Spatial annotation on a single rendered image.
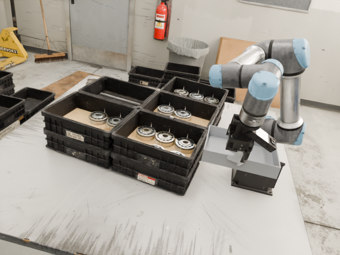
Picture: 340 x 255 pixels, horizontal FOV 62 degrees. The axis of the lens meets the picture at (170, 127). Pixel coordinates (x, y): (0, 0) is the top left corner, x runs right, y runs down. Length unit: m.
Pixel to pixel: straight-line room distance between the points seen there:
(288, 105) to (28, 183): 1.23
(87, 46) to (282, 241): 4.17
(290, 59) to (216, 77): 0.41
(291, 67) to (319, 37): 3.22
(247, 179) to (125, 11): 3.50
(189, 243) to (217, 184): 0.40
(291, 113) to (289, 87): 0.13
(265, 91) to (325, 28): 3.70
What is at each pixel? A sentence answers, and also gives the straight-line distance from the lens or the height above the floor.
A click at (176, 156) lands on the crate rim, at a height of 0.92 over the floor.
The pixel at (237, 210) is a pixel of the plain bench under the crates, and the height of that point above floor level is 0.70.
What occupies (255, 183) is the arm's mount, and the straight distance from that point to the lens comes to 1.51.
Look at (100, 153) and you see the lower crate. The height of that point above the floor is 0.80.
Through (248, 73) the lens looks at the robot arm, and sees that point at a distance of 0.90.
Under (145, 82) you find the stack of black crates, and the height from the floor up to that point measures 0.41.
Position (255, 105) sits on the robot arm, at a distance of 0.82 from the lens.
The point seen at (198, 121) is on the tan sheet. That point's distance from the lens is 1.74.
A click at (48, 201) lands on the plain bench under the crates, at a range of 1.37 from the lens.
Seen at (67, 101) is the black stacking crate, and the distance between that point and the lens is 1.69.
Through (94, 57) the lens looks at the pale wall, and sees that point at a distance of 4.88.
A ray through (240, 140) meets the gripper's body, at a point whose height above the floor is 1.20.
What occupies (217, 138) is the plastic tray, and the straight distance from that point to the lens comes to 1.20.
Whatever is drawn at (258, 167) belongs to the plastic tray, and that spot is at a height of 1.07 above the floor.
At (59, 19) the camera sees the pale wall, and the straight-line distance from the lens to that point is 5.04.
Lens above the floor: 1.66
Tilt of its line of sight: 31 degrees down
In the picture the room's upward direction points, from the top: 8 degrees clockwise
